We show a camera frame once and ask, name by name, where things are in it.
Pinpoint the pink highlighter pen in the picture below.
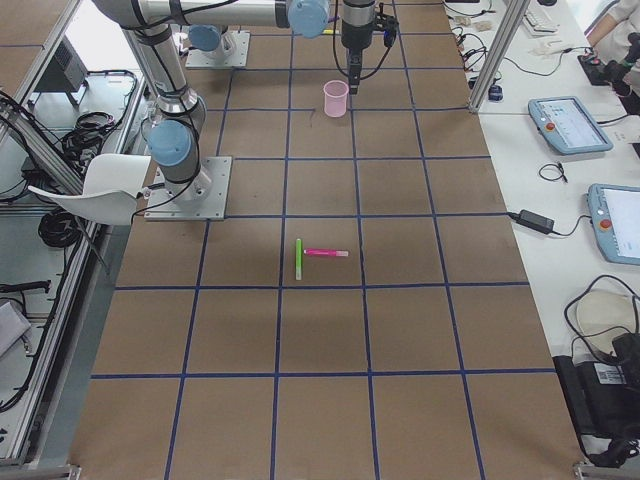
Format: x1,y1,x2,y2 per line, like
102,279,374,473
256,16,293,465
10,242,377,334
303,248,349,258

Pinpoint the pink mesh cup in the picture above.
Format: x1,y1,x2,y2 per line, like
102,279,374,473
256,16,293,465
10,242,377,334
323,80,349,118

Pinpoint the dark blue checked pouch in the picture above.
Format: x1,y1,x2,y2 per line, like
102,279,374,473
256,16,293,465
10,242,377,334
487,84,504,102

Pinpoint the green highlighter pen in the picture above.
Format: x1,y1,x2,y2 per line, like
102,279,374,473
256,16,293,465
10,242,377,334
295,238,304,281

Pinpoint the upper blue teach pendant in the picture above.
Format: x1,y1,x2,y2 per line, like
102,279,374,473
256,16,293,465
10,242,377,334
528,96,613,155

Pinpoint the blue teach pendant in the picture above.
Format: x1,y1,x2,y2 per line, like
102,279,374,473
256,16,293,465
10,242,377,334
587,184,639,265
528,96,613,155

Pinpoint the black power adapter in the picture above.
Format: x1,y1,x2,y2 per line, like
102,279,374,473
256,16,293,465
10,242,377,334
507,209,554,235

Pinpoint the white plastic chair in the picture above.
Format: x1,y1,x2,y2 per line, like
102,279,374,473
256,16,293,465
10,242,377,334
28,153,151,226

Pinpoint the person in white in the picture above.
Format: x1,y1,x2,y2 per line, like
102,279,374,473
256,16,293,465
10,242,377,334
587,0,639,97

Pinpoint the lower blue teach pendant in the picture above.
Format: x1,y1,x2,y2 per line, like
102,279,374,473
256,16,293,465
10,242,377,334
587,184,639,265

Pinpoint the black device on table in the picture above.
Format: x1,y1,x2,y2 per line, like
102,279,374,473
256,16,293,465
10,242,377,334
553,333,639,468

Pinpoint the black cable bundle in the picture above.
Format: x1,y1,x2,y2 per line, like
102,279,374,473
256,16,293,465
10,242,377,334
450,24,489,74

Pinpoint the aluminium frame post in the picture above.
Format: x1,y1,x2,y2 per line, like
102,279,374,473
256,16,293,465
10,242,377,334
468,0,529,114

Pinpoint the small black looped cable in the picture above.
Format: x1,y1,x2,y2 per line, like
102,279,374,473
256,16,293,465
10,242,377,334
538,161,568,184

